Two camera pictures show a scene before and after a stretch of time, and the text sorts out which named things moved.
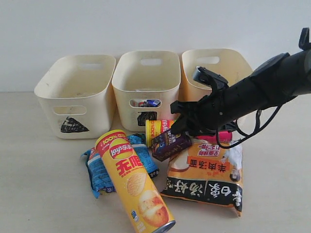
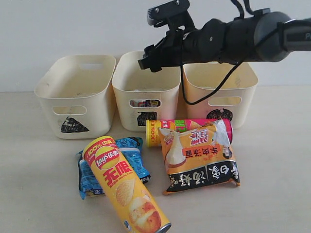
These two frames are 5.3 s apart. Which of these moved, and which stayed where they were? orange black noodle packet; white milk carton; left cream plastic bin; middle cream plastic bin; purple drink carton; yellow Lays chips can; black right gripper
Moved: orange black noodle packet; yellow Lays chips can; black right gripper; purple drink carton
Stayed: white milk carton; left cream plastic bin; middle cream plastic bin
